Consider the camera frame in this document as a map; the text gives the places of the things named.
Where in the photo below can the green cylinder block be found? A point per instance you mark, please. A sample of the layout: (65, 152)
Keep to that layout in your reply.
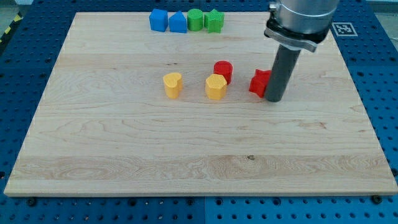
(195, 20)

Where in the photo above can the wooden board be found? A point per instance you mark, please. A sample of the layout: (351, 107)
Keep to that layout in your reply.
(104, 126)

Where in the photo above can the grey cylindrical pointer rod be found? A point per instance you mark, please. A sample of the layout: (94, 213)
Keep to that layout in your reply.
(282, 69)

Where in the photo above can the blue cube block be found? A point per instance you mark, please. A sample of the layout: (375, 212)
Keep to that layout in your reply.
(159, 20)

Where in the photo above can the white fiducial marker tag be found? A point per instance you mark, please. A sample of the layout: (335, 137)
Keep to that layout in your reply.
(344, 29)

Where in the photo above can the red star block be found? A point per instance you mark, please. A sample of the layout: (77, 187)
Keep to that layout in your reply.
(259, 82)

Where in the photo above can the green star block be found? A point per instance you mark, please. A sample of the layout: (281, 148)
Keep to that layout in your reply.
(214, 21)

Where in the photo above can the blue triangle block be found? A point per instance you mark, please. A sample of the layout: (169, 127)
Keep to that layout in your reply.
(178, 23)

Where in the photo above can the yellow heart block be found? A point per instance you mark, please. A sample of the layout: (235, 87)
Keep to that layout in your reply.
(173, 84)

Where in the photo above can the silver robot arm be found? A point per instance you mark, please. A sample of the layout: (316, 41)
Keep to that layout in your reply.
(300, 24)

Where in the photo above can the red cylinder block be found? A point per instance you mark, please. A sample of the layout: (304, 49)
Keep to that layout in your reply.
(225, 69)

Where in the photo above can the yellow hexagon block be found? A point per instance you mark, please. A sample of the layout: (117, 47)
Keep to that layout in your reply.
(215, 87)

